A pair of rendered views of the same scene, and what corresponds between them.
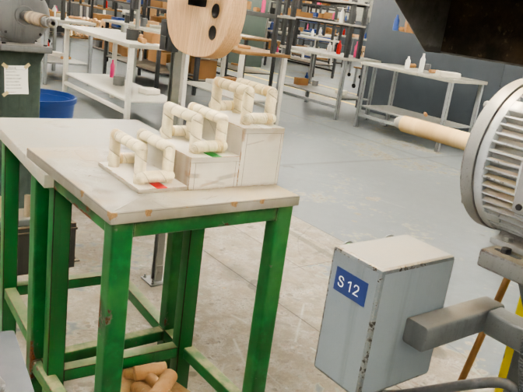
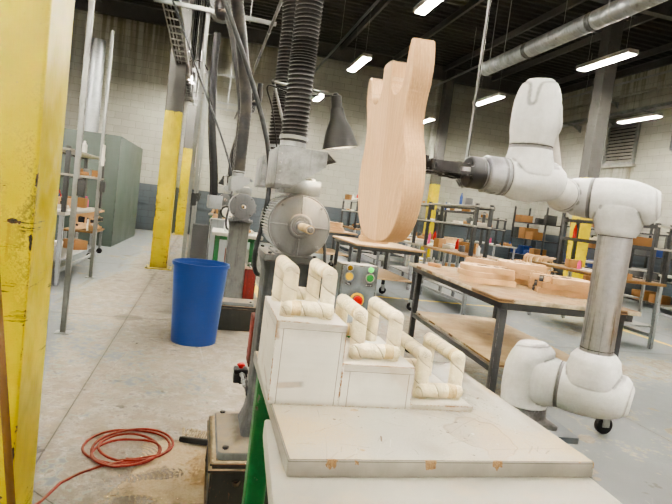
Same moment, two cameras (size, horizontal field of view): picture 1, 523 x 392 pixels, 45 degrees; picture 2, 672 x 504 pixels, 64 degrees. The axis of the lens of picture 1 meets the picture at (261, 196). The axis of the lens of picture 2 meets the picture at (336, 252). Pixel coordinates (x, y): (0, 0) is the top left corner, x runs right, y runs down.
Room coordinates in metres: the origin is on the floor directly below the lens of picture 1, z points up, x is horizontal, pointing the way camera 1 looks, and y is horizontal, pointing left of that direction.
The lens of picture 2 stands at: (2.97, 0.66, 1.33)
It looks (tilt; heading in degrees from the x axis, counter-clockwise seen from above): 4 degrees down; 205
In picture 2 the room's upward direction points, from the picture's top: 7 degrees clockwise
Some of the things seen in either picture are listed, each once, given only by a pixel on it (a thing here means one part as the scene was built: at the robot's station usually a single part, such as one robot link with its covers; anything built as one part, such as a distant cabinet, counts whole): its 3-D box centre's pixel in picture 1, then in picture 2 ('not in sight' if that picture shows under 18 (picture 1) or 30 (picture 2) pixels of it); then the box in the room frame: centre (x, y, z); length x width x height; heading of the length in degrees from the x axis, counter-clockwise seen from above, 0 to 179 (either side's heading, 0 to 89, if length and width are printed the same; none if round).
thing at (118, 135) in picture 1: (128, 141); (443, 347); (1.68, 0.38, 1.04); 0.20 x 0.03 x 0.03; 38
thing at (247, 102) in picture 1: (247, 108); (313, 284); (1.81, 0.07, 1.15); 0.03 x 0.03 x 0.09
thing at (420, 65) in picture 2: not in sight; (417, 67); (1.91, 0.30, 1.64); 0.07 x 0.04 x 0.10; 38
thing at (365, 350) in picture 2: (177, 131); (375, 351); (1.87, 0.28, 1.04); 0.11 x 0.03 x 0.03; 129
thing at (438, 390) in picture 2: (125, 158); (439, 390); (1.78, 0.40, 0.96); 0.11 x 0.03 x 0.03; 129
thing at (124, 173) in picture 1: (141, 175); (419, 386); (1.71, 0.34, 0.94); 0.27 x 0.15 x 0.01; 39
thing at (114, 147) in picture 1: (114, 150); (455, 377); (1.74, 0.43, 0.99); 0.03 x 0.03 x 0.09
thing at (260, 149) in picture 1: (235, 145); (298, 346); (1.89, 0.10, 1.02); 0.27 x 0.15 x 0.17; 39
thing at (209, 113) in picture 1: (207, 113); (351, 307); (1.82, 0.19, 1.12); 0.20 x 0.03 x 0.03; 38
